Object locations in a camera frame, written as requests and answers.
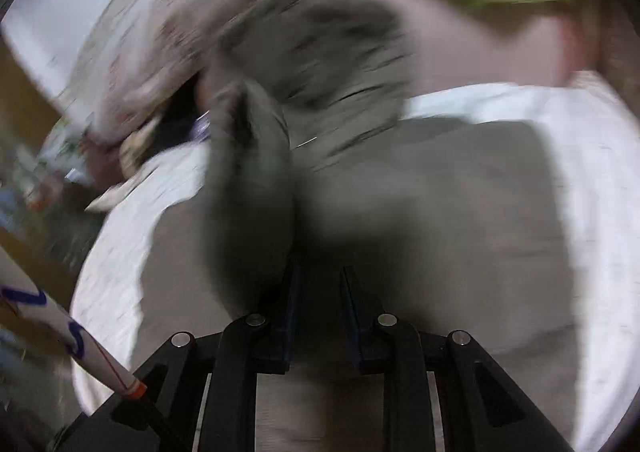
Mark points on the grey knit sweater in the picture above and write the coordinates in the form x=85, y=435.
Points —
x=425, y=207

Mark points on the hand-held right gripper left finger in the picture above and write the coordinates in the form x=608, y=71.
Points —
x=293, y=317

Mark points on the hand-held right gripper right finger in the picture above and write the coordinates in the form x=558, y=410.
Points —
x=350, y=317

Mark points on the striped folded blanket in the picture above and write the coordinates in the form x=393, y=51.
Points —
x=165, y=57

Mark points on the white quilted bed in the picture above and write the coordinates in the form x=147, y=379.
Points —
x=590, y=182

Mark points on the pink pillow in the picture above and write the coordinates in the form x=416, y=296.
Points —
x=475, y=57

